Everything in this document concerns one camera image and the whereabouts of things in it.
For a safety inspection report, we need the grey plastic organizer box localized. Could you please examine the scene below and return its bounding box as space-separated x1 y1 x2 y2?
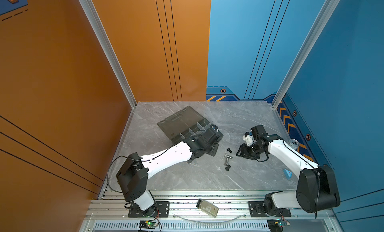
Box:
157 106 223 144

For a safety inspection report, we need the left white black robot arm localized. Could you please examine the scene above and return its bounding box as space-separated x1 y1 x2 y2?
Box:
116 127 223 216

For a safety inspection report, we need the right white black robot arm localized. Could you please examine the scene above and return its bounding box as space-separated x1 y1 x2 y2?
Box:
236 125 341 217

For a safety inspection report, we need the silver drink can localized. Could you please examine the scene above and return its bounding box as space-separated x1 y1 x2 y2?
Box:
288 139 300 152

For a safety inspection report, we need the blue triangular block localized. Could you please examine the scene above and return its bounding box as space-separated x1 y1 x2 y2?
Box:
283 169 293 180

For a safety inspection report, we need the right circuit board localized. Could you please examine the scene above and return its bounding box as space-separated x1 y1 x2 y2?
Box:
267 220 291 232

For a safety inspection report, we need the left green circuit board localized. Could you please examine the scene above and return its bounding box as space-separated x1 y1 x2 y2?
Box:
139 220 160 232

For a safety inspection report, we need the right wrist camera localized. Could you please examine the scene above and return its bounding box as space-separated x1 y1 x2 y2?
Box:
243 132 255 147

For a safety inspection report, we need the small glass jar on rail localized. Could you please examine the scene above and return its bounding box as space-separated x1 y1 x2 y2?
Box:
197 199 219 218

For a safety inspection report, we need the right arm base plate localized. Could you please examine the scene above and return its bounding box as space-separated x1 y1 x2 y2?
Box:
248 201 292 218

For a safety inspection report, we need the aluminium front rail frame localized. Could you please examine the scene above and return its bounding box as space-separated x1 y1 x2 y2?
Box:
80 190 342 232

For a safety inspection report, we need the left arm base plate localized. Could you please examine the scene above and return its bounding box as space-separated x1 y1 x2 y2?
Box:
128 201 170 218

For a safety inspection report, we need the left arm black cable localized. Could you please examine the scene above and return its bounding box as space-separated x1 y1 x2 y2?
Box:
106 144 175 194

